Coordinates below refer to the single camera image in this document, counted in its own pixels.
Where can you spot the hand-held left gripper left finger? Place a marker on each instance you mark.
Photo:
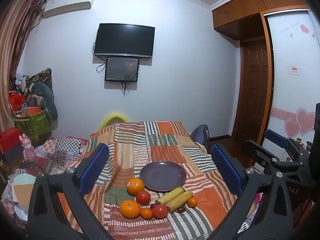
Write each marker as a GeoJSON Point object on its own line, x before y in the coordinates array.
{"type": "Point", "coordinates": [95, 165]}

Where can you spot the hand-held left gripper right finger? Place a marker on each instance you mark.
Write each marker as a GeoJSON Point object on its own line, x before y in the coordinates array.
{"type": "Point", "coordinates": [227, 170]}

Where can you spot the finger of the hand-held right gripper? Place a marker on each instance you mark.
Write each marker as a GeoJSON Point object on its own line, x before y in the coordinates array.
{"type": "Point", "coordinates": [276, 138]}
{"type": "Point", "coordinates": [265, 158]}

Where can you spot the large orange with sticker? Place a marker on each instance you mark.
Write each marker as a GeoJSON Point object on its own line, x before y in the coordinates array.
{"type": "Point", "coordinates": [136, 186]}

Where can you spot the small tangerine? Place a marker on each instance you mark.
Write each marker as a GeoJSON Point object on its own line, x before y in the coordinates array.
{"type": "Point", "coordinates": [192, 202]}
{"type": "Point", "coordinates": [146, 214]}

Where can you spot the large plain orange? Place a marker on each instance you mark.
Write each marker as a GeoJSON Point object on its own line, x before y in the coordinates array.
{"type": "Point", "coordinates": [130, 209]}

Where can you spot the red tomato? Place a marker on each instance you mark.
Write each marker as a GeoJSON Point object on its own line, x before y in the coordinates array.
{"type": "Point", "coordinates": [143, 197]}
{"type": "Point", "coordinates": [160, 211]}

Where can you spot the dark purple plate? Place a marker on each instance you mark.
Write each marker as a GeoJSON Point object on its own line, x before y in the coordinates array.
{"type": "Point", "coordinates": [162, 176]}

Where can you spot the checkered quilt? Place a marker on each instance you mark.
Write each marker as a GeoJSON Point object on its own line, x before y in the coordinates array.
{"type": "Point", "coordinates": [62, 150]}

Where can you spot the yellow curved object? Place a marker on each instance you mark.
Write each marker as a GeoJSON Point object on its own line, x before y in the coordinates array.
{"type": "Point", "coordinates": [112, 117]}

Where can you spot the brown wooden door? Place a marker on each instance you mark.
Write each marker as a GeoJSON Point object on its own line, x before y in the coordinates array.
{"type": "Point", "coordinates": [252, 90]}

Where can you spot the dark red jujube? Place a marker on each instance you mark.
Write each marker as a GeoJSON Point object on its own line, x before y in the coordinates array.
{"type": "Point", "coordinates": [181, 209]}

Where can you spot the striped patchwork blanket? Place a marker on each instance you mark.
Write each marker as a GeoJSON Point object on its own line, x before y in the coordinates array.
{"type": "Point", "coordinates": [160, 145]}

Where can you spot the pink toy figure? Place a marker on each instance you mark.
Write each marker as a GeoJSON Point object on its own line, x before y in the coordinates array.
{"type": "Point", "coordinates": [28, 148]}

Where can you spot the pale green plate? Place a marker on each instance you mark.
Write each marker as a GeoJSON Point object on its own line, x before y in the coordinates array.
{"type": "Point", "coordinates": [23, 179]}

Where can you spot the green storage box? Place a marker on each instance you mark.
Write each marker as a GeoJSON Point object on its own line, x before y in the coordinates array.
{"type": "Point", "coordinates": [33, 125]}

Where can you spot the brown cardboard sheet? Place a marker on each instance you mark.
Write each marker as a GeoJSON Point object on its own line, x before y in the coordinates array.
{"type": "Point", "coordinates": [22, 195]}

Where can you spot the grey long pillow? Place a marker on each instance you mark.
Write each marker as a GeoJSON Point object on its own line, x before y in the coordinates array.
{"type": "Point", "coordinates": [47, 97]}

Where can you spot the red box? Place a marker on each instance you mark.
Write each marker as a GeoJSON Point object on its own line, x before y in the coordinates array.
{"type": "Point", "coordinates": [10, 138]}

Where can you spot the small black monitor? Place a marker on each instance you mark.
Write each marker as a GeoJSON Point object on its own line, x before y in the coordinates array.
{"type": "Point", "coordinates": [122, 69]}

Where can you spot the red bag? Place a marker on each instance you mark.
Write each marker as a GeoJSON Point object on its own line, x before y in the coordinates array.
{"type": "Point", "coordinates": [17, 101]}

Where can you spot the dark floral cushion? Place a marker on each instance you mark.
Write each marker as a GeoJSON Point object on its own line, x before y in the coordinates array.
{"type": "Point", "coordinates": [42, 76]}

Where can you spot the wooden overhead cabinet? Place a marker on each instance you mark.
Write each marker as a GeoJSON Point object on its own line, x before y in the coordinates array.
{"type": "Point", "coordinates": [250, 7]}

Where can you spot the brown striped curtain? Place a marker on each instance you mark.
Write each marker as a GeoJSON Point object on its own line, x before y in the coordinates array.
{"type": "Point", "coordinates": [15, 42]}

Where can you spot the white air conditioner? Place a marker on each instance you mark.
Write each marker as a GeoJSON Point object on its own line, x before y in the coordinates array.
{"type": "Point", "coordinates": [67, 3]}

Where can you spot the black wall television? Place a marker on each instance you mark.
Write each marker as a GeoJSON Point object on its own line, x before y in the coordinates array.
{"type": "Point", "coordinates": [124, 40]}

